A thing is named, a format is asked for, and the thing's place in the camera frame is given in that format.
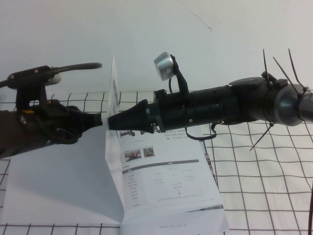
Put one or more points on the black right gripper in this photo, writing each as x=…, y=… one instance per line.
x=171, y=112

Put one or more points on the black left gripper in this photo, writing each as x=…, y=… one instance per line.
x=58, y=122

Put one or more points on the white product brochure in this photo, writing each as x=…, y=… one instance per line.
x=159, y=186

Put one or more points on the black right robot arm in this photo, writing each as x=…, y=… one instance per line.
x=244, y=102

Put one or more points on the white black grid tablecloth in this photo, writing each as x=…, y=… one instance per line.
x=256, y=195

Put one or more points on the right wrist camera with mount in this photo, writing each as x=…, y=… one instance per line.
x=162, y=66

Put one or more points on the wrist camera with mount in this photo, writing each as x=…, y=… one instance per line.
x=29, y=73
x=162, y=66

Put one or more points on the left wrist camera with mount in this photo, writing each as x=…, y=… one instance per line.
x=29, y=73

